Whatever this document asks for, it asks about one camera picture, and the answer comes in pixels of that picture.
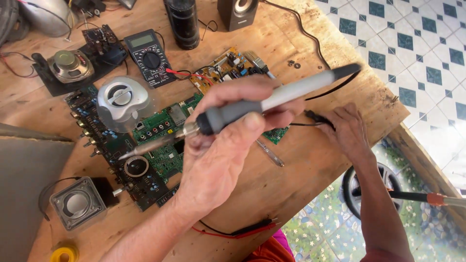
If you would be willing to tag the wooden plank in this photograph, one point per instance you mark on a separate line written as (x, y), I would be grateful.
(426, 171)

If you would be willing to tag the gray soldering iron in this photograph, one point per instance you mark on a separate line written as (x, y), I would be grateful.
(291, 92)

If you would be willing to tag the black digital multimeter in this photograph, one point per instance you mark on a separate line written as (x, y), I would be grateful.
(149, 58)

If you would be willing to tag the small black box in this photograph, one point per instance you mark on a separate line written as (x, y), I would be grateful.
(105, 189)

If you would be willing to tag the silver metal pot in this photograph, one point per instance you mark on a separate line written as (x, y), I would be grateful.
(47, 16)

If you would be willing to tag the silver round mini speaker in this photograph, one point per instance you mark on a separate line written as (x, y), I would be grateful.
(122, 100)

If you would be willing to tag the small paint brush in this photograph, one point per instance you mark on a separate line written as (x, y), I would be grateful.
(256, 62)

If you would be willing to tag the small dark circuit strip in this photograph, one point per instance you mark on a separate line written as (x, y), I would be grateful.
(168, 196)

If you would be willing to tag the small brown circuit board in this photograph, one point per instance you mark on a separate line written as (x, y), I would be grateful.
(98, 42)

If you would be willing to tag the black cylinder speaker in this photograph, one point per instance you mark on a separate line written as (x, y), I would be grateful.
(184, 22)

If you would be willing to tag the black wheel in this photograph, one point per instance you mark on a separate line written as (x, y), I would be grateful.
(348, 189)

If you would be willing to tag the clear tester screwdriver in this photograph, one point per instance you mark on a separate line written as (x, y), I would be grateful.
(271, 154)

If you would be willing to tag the rod with orange collar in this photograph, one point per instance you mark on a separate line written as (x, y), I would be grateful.
(407, 196)

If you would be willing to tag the orange and pink clothing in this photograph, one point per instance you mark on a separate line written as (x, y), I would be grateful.
(269, 251)

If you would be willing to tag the yellow solder spool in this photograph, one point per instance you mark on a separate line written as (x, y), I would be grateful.
(64, 253)

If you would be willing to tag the green circuit board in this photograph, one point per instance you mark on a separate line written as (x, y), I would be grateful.
(163, 160)

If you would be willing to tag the long dark amplifier circuit board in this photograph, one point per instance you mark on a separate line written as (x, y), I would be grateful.
(109, 142)

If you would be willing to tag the black flat plate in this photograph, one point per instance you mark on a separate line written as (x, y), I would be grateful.
(58, 87)

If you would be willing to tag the clear square speaker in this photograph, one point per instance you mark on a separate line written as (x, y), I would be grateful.
(78, 203)

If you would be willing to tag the tan power supply circuit board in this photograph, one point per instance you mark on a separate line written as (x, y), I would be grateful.
(222, 71)

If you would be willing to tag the person's left hand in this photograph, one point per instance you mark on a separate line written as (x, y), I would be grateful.
(214, 182)

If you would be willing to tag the gray flat board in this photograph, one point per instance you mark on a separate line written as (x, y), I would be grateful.
(29, 196)

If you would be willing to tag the gray bag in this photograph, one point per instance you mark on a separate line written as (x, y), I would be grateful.
(9, 18)

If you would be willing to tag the person's right hand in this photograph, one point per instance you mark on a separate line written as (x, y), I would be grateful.
(351, 134)

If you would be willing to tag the bare metal speaker driver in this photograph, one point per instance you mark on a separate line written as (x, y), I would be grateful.
(71, 65)

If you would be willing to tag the person's right fingers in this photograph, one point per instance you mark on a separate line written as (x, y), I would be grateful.
(333, 116)

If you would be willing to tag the black box speaker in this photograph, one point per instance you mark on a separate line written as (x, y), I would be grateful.
(236, 14)

